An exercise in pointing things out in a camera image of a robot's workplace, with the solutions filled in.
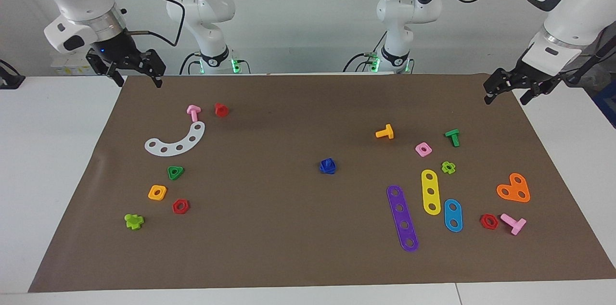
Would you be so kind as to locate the pink toy screw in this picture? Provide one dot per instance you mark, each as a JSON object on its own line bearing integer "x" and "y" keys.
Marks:
{"x": 193, "y": 112}
{"x": 514, "y": 222}

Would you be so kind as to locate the white cardboard box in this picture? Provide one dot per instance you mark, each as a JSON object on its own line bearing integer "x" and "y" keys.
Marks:
{"x": 67, "y": 65}

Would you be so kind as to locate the orange toy screw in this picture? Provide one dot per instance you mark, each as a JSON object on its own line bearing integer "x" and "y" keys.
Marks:
{"x": 385, "y": 132}

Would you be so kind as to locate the yellow three-hole strip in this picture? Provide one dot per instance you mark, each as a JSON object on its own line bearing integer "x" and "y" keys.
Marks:
{"x": 430, "y": 192}

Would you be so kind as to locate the red toy screw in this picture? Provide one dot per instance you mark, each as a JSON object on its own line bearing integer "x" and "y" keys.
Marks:
{"x": 221, "y": 110}

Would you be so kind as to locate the pink square toy nut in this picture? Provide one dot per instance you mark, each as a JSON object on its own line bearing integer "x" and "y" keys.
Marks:
{"x": 423, "y": 149}

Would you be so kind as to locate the black stand pole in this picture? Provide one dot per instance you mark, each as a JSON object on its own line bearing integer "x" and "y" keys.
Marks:
{"x": 596, "y": 57}

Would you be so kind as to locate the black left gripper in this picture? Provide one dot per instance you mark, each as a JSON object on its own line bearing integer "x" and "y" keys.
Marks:
{"x": 534, "y": 75}

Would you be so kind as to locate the lime green flower nut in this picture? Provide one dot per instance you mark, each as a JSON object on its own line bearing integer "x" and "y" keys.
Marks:
{"x": 448, "y": 167}

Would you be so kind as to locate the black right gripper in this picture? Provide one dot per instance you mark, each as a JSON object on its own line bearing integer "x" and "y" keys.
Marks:
{"x": 118, "y": 47}

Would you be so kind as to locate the brown table mat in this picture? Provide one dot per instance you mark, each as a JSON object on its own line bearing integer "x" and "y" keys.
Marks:
{"x": 288, "y": 228}

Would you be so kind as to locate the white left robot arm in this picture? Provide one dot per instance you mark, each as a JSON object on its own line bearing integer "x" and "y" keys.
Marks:
{"x": 572, "y": 11}

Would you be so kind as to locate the dark green toy screw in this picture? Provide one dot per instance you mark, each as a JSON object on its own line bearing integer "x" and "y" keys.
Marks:
{"x": 453, "y": 136}

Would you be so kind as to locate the blue triangle-head toy screw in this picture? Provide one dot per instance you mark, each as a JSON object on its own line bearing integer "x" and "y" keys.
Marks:
{"x": 329, "y": 171}

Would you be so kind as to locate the blue two-hole strip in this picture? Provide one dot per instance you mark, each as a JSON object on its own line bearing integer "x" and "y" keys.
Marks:
{"x": 453, "y": 215}

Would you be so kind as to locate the orange heart-shaped plate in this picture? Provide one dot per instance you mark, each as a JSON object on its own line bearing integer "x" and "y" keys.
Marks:
{"x": 515, "y": 189}

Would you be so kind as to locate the orange square toy nut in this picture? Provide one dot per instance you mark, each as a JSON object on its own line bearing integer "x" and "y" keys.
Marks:
{"x": 157, "y": 193}

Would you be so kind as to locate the blue crate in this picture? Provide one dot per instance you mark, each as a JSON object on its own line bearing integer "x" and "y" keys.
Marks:
{"x": 607, "y": 103}

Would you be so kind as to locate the blue square toy nut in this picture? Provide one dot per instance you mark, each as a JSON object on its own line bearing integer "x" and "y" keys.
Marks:
{"x": 327, "y": 164}

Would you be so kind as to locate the purple four-hole strip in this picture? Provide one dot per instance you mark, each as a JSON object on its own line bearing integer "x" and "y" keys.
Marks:
{"x": 402, "y": 218}

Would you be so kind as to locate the white curved holed plate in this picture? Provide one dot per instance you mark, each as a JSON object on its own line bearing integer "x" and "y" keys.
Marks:
{"x": 180, "y": 146}

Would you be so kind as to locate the black clamp device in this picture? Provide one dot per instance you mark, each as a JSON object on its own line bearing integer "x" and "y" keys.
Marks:
{"x": 9, "y": 81}

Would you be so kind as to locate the lime green toy screw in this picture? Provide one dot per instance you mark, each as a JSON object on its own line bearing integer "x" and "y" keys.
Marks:
{"x": 134, "y": 221}

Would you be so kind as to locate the red hexagon toy nut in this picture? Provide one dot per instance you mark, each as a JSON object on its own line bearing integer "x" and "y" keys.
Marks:
{"x": 489, "y": 221}
{"x": 180, "y": 206}

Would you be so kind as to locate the green triangle toy nut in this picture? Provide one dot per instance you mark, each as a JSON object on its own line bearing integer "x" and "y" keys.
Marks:
{"x": 175, "y": 172}

